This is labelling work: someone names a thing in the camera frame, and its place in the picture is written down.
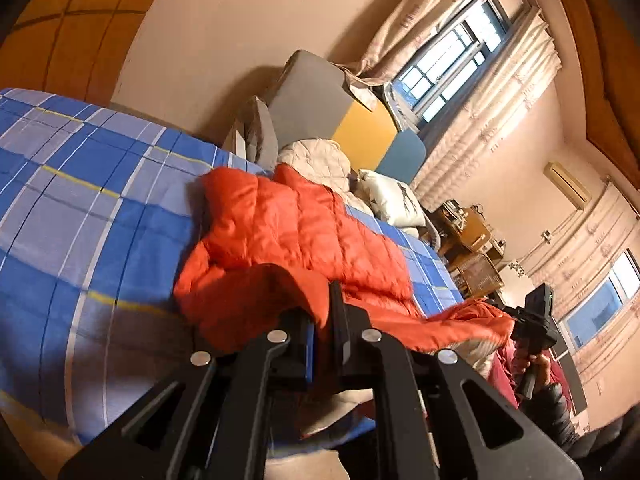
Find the rattan chair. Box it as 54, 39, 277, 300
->
450, 254, 506, 301

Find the person's right forearm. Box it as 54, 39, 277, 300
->
530, 360, 581, 453

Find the beige patterned curtain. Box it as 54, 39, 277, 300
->
410, 7, 563, 211
520, 180, 640, 396
345, 0, 516, 111

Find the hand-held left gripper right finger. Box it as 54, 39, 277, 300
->
327, 280, 583, 480

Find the wall air conditioner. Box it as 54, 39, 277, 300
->
544, 161, 593, 211

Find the bed with blue plaid sheet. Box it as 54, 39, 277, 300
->
0, 87, 466, 461

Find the barred window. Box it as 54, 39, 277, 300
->
392, 0, 526, 123

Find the pink ruffled quilt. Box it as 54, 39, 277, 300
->
487, 345, 522, 407

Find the wooden desk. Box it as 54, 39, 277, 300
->
430, 200, 506, 271

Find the wall cable with socket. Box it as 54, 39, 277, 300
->
520, 229, 557, 261

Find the grey cushion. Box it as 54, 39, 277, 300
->
240, 95, 280, 171

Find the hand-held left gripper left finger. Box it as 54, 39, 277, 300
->
59, 309, 317, 480

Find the white down jacket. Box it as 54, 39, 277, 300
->
277, 137, 371, 211

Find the wooden wardrobe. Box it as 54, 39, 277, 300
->
0, 0, 181, 106

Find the person's right hand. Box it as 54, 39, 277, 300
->
513, 352, 552, 387

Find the white printed pillow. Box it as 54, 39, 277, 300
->
357, 169, 428, 228

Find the grey yellow blue headboard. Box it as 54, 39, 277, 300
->
270, 50, 428, 186

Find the orange down jacket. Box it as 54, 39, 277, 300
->
172, 162, 516, 361

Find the side window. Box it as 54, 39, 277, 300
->
562, 250, 640, 351

